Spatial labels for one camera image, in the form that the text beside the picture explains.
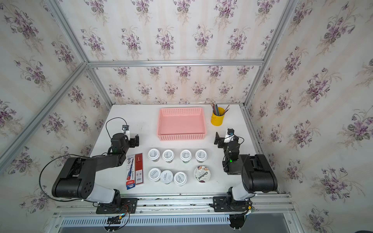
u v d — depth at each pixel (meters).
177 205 0.75
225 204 0.72
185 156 0.85
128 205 0.73
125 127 0.80
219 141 0.83
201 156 0.85
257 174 0.45
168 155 0.84
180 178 0.76
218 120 1.03
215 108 1.00
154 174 0.78
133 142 0.84
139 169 0.85
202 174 0.79
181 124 1.11
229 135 0.76
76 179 0.44
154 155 0.86
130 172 0.84
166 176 0.77
